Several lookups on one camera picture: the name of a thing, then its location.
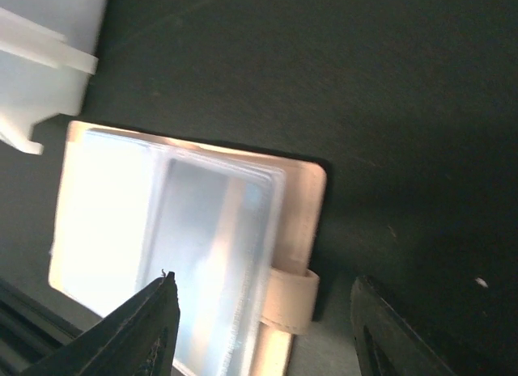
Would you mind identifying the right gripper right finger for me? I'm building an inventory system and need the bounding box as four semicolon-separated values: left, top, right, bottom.
350;277;455;375

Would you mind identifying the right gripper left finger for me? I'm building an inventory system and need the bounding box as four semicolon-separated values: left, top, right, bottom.
21;272;180;375

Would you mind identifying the tan leather card holder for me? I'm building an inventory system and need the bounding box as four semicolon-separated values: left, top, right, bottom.
49;121;327;375

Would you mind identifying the white bin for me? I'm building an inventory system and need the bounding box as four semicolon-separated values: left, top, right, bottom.
1;0;108;154

